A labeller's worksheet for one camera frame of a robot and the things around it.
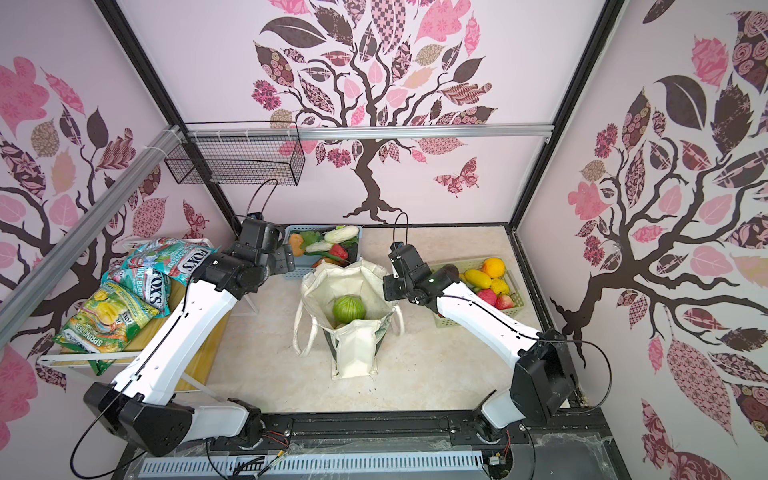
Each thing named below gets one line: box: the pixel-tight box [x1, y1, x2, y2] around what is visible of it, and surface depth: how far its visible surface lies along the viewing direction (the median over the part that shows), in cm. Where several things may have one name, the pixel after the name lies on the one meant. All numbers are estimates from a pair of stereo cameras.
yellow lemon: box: [490, 278, 511, 295], surface depth 97 cm
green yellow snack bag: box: [51, 282, 160, 375], surface depth 55 cm
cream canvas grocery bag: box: [293, 259, 405, 380], surface depth 82 cm
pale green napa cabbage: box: [324, 225, 359, 243], surface depth 108 cm
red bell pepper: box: [330, 243, 349, 260], surface depth 106 cm
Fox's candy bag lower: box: [102, 267, 171, 318], surface depth 60 cm
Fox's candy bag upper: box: [122, 238, 221, 283], surface depth 64 cm
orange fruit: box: [482, 257, 505, 278], surface depth 99 cm
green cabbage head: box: [333, 295, 366, 325], surface depth 89 cm
